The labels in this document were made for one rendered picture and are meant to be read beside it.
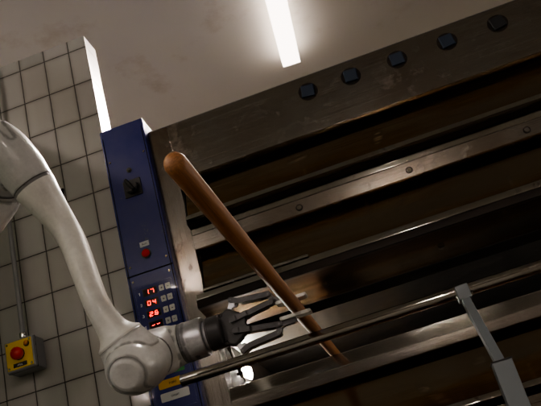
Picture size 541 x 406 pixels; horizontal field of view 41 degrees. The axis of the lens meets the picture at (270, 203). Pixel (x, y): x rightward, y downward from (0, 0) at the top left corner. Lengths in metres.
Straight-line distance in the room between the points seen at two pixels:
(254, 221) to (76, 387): 0.75
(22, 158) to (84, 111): 1.03
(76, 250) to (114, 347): 0.26
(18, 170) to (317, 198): 0.98
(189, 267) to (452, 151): 0.90
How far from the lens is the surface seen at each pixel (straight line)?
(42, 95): 2.85
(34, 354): 2.42
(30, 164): 1.72
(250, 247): 1.18
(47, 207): 1.71
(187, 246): 2.36
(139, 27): 4.53
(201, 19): 4.57
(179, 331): 1.64
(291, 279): 2.09
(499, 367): 1.54
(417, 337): 2.15
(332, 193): 2.30
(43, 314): 2.51
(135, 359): 1.46
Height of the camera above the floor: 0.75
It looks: 24 degrees up
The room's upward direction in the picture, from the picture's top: 16 degrees counter-clockwise
